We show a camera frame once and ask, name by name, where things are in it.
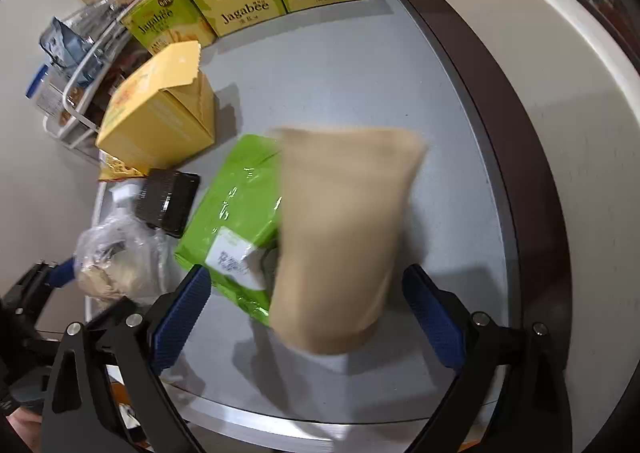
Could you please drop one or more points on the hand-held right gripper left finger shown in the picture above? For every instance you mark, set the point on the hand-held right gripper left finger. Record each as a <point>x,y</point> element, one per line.
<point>177,318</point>

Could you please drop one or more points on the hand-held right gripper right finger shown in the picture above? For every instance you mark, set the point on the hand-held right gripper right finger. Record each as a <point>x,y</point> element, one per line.
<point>435,318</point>

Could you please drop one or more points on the clear plastic bag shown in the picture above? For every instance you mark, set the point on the clear plastic bag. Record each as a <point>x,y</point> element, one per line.
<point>115,258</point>

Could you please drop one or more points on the brown paper pouch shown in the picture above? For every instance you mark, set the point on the brown paper pouch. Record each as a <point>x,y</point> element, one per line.
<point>345,233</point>

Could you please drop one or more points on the small white wrapper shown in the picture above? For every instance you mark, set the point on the small white wrapper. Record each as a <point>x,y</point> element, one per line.
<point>126,194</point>

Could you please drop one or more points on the person's left hand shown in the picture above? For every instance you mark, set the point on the person's left hand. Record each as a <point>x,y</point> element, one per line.
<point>20,433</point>

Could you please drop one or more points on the green packet white label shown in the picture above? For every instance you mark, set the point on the green packet white label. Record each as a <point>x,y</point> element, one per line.
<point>235,203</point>

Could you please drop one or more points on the clear container blue lid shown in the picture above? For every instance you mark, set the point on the clear container blue lid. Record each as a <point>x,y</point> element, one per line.
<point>45,93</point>

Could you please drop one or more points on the yellow cardboard box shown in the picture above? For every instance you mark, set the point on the yellow cardboard box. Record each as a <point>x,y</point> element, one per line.
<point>150,128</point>

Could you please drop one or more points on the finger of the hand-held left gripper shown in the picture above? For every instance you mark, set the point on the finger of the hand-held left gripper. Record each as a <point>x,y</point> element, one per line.
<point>62,272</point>

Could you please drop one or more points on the black plastic tray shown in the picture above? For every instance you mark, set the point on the black plastic tray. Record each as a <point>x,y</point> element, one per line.
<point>165,200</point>

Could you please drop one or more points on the yellow snack packet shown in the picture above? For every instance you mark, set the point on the yellow snack packet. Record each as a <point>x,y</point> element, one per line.
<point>112,168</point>

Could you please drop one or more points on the blue bag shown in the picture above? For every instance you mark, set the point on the blue bag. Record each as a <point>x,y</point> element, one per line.
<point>65,43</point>

